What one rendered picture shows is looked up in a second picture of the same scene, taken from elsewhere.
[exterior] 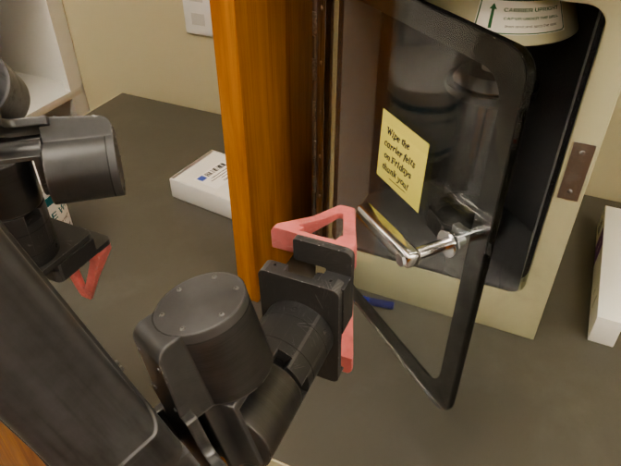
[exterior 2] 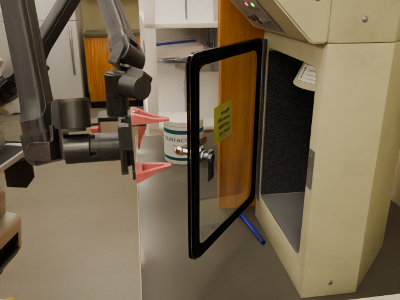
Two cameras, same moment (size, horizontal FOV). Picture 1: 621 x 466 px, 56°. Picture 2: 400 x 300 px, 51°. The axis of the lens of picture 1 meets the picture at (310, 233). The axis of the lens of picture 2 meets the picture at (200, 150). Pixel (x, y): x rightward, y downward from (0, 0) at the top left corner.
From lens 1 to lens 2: 0.74 m
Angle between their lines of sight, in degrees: 51
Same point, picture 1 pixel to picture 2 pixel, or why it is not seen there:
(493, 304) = (291, 261)
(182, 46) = not seen: hidden behind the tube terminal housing
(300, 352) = (99, 140)
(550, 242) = (305, 218)
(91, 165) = (128, 83)
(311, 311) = (118, 135)
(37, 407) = (22, 91)
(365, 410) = (186, 256)
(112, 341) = (159, 188)
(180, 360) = (56, 106)
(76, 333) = (34, 79)
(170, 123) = not seen: hidden behind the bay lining
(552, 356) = not seen: outside the picture
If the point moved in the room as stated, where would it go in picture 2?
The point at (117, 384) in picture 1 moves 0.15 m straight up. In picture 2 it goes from (38, 99) to (27, 17)
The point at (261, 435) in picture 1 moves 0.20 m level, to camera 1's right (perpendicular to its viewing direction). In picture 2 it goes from (63, 144) to (102, 183)
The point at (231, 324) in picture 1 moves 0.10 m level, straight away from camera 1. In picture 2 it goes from (66, 101) to (112, 92)
